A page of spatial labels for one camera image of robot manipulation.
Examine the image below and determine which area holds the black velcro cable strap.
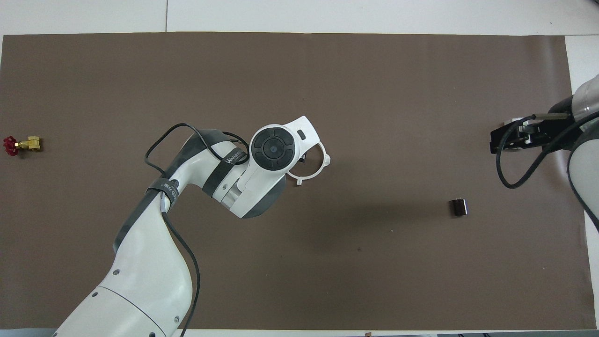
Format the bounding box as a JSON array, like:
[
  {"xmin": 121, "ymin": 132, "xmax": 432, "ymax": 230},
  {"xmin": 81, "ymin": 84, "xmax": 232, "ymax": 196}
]
[
  {"xmin": 146, "ymin": 176, "xmax": 181, "ymax": 204},
  {"xmin": 203, "ymin": 148, "xmax": 249, "ymax": 196}
]

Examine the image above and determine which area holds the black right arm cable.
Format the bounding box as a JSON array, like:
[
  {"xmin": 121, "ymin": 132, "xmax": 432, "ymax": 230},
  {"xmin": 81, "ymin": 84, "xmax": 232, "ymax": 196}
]
[{"xmin": 496, "ymin": 111, "xmax": 599, "ymax": 190}]

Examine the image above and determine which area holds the brass valve red handle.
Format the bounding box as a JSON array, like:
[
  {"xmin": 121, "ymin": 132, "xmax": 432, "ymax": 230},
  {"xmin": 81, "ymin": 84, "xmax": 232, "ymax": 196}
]
[{"xmin": 2, "ymin": 135, "xmax": 43, "ymax": 157}]

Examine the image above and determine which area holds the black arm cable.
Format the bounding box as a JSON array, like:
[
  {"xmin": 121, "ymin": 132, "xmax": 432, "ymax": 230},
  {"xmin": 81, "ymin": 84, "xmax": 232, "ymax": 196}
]
[
  {"xmin": 496, "ymin": 111, "xmax": 599, "ymax": 190},
  {"xmin": 144, "ymin": 123, "xmax": 250, "ymax": 337}
]

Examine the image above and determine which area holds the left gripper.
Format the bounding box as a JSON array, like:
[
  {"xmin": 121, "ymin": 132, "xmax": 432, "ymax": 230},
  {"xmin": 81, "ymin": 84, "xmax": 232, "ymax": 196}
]
[{"xmin": 284, "ymin": 115, "xmax": 325, "ymax": 164}]

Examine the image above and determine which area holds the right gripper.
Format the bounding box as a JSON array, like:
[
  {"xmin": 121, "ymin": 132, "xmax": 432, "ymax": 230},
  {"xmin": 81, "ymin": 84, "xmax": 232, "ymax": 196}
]
[{"xmin": 490, "ymin": 95, "xmax": 584, "ymax": 154}]

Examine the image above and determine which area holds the white circuit breaker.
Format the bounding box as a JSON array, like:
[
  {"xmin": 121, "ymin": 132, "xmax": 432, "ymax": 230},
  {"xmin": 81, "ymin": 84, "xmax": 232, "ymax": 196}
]
[{"xmin": 504, "ymin": 118, "xmax": 539, "ymax": 149}]

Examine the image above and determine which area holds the brown table mat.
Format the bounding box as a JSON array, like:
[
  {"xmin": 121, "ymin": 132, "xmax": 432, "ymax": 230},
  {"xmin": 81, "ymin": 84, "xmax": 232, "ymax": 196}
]
[{"xmin": 0, "ymin": 31, "xmax": 597, "ymax": 331}]

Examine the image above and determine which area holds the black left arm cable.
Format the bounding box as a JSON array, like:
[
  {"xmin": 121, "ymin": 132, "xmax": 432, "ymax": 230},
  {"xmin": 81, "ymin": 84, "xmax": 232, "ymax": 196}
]
[{"xmin": 144, "ymin": 123, "xmax": 250, "ymax": 337}]

